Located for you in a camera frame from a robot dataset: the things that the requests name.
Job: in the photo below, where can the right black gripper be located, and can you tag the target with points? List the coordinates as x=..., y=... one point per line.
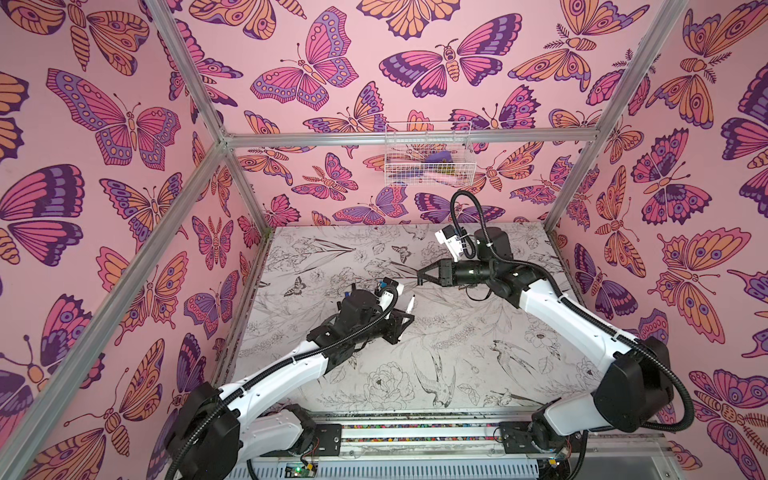
x=445, y=273

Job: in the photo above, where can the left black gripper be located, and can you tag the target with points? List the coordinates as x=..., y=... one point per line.
x=392, y=319

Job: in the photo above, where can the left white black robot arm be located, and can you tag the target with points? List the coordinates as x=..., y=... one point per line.
x=218, y=427

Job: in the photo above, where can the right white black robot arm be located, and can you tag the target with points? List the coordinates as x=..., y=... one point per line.
x=638, y=388

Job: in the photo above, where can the green circuit board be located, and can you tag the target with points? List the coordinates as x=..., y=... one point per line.
x=298, y=470

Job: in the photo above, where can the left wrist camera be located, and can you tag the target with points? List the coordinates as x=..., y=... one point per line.
x=387, y=291

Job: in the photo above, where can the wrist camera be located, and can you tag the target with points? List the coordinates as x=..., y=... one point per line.
x=457, y=242
x=387, y=291

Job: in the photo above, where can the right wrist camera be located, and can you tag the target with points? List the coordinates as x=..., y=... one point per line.
x=457, y=242

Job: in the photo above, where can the white wire basket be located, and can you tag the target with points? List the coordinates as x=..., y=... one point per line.
x=418, y=164

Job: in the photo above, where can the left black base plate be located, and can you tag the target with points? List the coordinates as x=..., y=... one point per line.
x=321, y=440

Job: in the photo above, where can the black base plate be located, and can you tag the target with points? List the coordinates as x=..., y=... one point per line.
x=321, y=440
x=535, y=437

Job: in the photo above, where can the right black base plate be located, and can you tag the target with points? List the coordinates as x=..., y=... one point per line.
x=535, y=437

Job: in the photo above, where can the aluminium frame bar back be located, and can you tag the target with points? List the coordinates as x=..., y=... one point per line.
x=427, y=137

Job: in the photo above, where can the white slotted cable duct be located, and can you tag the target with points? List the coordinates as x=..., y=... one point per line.
x=400, y=469

